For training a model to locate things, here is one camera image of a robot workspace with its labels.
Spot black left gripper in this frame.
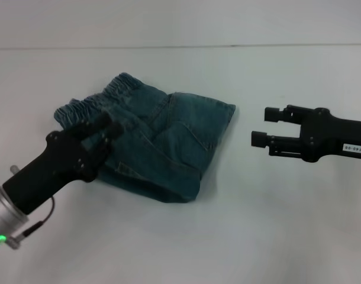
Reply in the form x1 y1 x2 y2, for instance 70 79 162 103
2 114 124 216

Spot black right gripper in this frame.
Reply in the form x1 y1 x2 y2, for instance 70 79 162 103
250 105 361 163

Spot blue washed denim shorts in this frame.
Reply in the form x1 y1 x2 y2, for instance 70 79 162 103
54 72 236 204

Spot black cable with silver plug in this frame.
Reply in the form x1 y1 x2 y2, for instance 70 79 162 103
5 195 56 250

